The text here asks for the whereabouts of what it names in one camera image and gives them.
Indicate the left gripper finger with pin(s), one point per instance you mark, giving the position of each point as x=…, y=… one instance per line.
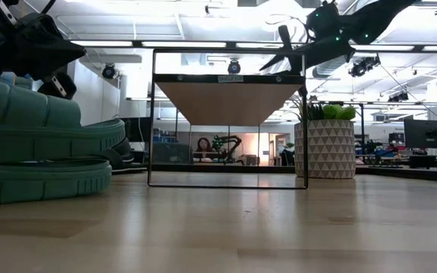
x=51, y=62
x=40, y=32

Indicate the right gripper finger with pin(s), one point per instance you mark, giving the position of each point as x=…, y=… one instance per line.
x=285, y=38
x=317, y=53

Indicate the teal slipper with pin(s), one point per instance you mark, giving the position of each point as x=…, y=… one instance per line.
x=32, y=140

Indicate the black sandal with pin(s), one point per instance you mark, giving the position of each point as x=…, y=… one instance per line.
x=121, y=157

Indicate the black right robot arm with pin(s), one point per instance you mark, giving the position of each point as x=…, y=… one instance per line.
x=378, y=19

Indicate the background black robot arm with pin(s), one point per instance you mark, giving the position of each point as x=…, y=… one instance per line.
x=228, y=144

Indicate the succulent in patterned pot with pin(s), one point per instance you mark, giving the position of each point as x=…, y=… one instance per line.
x=324, y=151

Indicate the person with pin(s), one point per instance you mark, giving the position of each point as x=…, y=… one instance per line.
x=204, y=148

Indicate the black monitor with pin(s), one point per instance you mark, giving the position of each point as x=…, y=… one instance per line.
x=427, y=134

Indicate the black ceiling camera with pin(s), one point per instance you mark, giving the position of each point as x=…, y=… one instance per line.
x=234, y=67
x=362, y=66
x=109, y=71

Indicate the wooden shelf black frame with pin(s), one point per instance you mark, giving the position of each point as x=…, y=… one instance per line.
x=228, y=102

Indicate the black aluminium table frame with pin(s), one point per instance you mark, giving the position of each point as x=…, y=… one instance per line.
x=241, y=168

